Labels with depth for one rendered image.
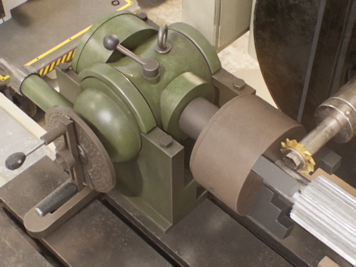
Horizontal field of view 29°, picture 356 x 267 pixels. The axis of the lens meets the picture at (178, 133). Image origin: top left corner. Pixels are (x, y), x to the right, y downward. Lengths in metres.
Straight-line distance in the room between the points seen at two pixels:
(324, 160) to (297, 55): 0.24
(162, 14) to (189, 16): 1.82
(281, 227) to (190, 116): 0.25
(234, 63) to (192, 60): 1.83
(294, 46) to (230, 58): 1.81
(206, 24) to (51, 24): 1.42
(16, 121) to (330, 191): 1.09
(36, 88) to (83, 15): 1.54
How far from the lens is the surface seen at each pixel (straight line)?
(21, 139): 1.89
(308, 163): 1.11
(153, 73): 1.22
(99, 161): 1.21
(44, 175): 1.47
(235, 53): 3.16
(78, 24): 2.83
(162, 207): 1.34
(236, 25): 1.55
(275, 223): 1.21
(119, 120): 1.21
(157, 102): 1.23
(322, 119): 1.19
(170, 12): 3.36
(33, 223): 1.37
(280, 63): 1.39
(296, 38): 1.32
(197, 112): 1.23
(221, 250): 1.34
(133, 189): 1.40
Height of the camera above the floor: 2.16
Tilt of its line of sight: 50 degrees down
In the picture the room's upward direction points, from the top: straight up
